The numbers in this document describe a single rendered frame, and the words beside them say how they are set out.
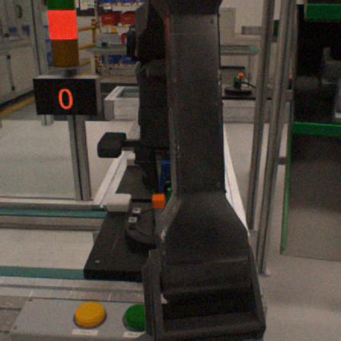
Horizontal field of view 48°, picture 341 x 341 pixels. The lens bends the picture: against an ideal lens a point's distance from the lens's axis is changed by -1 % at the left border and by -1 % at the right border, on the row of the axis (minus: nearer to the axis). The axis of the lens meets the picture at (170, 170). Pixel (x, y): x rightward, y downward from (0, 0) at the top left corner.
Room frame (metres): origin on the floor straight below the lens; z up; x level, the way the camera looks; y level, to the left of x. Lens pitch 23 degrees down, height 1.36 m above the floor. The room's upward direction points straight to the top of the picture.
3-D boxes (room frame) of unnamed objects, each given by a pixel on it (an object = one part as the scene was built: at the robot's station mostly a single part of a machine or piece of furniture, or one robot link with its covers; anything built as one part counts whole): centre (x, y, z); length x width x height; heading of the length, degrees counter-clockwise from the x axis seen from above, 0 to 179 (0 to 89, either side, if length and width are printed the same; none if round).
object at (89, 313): (0.42, 0.11, 0.96); 0.04 x 0.04 x 0.02
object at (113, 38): (6.29, 0.97, 0.90); 0.40 x 0.30 x 0.17; 175
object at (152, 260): (0.25, -0.02, 1.15); 0.09 x 0.07 x 0.06; 98
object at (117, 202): (0.73, 0.11, 0.97); 0.05 x 0.05 x 0.04; 87
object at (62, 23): (0.76, 0.20, 1.33); 0.05 x 0.05 x 0.05
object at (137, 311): (0.42, 0.04, 0.96); 0.04 x 0.04 x 0.02
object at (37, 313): (0.42, 0.11, 0.93); 0.21 x 0.07 x 0.06; 87
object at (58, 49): (0.76, 0.20, 1.28); 0.05 x 0.05 x 0.05
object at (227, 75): (6.15, -0.86, 0.40); 0.61 x 0.41 x 0.22; 83
